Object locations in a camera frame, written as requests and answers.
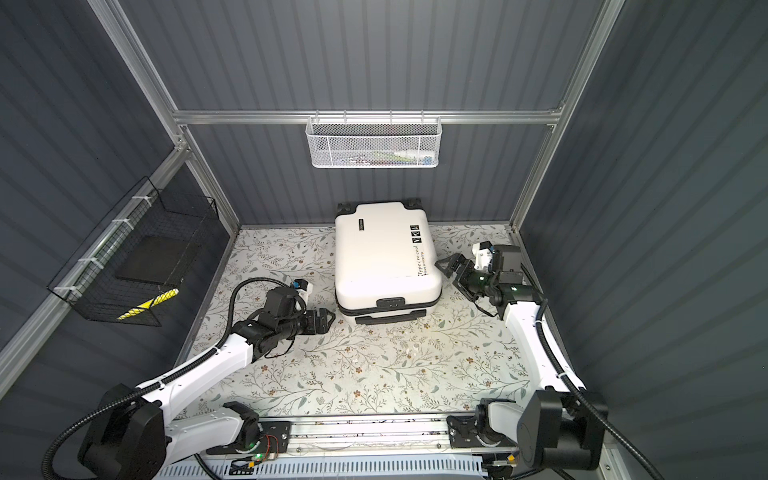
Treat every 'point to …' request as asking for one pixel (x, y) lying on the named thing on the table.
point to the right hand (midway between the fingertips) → (448, 274)
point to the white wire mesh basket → (373, 141)
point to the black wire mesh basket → (141, 250)
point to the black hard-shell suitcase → (386, 263)
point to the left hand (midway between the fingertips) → (324, 316)
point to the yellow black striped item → (148, 304)
